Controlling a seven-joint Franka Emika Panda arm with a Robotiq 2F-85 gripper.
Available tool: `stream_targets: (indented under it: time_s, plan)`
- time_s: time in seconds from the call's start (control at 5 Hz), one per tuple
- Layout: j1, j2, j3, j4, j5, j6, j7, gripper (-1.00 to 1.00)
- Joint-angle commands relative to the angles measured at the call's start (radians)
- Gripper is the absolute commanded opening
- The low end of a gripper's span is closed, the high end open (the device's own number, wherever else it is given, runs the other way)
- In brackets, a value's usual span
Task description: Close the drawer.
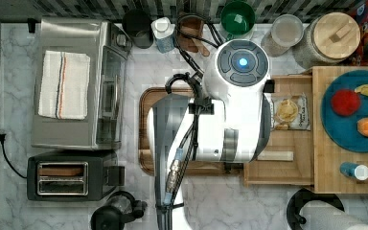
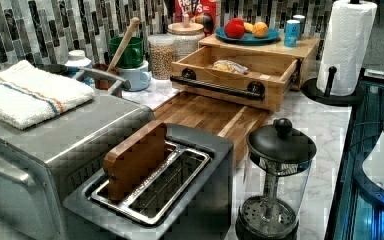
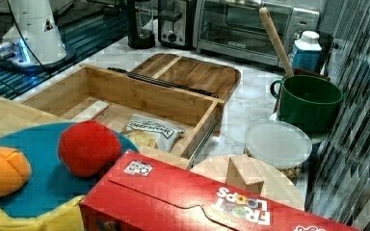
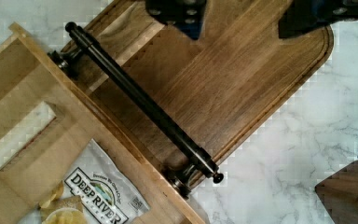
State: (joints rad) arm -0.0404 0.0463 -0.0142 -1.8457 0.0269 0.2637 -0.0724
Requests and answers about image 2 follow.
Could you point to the wooden drawer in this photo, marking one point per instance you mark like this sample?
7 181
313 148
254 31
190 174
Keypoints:
194 73

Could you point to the wooden drawer cabinet box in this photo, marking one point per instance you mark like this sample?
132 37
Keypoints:
272 58

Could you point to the wooden cutting board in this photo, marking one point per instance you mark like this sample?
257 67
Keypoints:
225 119

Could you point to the clear plastic snack bag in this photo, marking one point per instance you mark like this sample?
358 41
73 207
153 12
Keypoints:
230 66

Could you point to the light blue mug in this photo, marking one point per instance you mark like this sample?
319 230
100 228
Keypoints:
138 77

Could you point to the grey two-slot toaster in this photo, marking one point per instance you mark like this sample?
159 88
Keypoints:
188 198

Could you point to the glass jar of grains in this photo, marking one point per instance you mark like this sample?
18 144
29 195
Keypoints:
161 55

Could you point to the brown toy toast slice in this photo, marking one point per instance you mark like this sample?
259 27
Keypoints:
134 159

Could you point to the white canister wooden lid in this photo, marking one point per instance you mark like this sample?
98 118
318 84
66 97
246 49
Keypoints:
186 36

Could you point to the green mug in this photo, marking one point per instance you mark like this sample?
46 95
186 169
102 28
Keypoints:
132 56

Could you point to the black glass french press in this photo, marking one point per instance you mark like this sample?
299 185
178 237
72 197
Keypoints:
275 177

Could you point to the brown cup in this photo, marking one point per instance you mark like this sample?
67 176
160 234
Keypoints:
104 83

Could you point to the teal plate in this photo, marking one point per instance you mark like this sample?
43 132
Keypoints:
249 39

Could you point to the dark wooden pepper mill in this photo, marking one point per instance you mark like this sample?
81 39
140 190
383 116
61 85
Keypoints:
206 20

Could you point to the red apple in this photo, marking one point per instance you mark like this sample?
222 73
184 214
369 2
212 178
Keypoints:
235 28

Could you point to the yellow lemon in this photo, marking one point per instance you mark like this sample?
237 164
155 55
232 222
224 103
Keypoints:
248 27

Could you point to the red cereal box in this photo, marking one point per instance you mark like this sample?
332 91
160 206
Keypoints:
195 7

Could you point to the wooden rolling pin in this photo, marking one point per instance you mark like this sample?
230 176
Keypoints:
134 22

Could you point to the orange fruit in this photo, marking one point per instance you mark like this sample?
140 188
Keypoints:
260 29

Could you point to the black paper towel holder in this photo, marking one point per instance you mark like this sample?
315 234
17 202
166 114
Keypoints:
310 90

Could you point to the white lidded bottle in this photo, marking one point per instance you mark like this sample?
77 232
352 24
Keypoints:
76 59

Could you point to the light blue can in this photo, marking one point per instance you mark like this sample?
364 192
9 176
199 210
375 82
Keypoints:
292 31

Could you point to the white striped dish towel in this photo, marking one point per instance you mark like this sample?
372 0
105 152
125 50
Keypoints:
29 95

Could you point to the stainless steel toaster oven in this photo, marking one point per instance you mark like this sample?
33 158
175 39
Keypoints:
43 164

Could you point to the white paper towel roll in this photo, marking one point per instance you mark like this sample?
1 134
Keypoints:
345 44

